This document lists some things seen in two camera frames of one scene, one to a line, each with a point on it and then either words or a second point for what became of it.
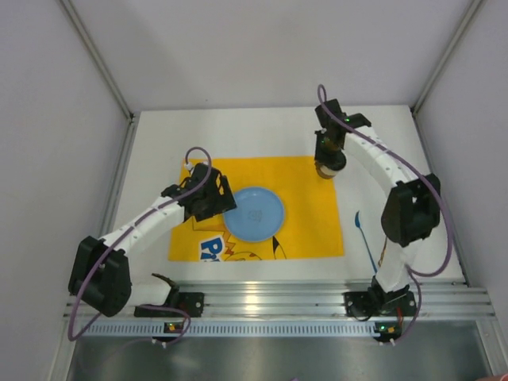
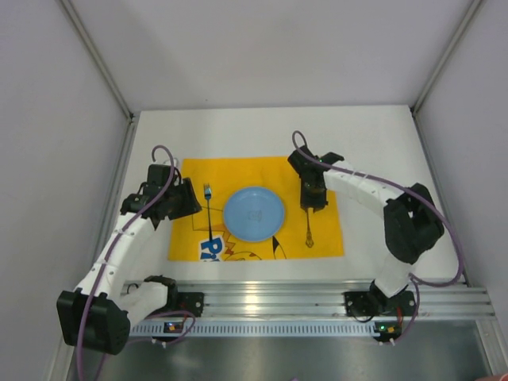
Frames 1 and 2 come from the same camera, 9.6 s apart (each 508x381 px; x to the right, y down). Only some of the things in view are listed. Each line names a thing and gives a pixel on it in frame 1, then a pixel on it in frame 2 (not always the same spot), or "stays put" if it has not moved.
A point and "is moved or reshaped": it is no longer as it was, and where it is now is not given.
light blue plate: (258, 216) stays put
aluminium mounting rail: (461, 299) stays put
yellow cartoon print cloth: (311, 226) stays put
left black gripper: (217, 204) -> (189, 197)
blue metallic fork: (356, 221) is moved or reshaped
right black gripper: (329, 161) -> (313, 202)
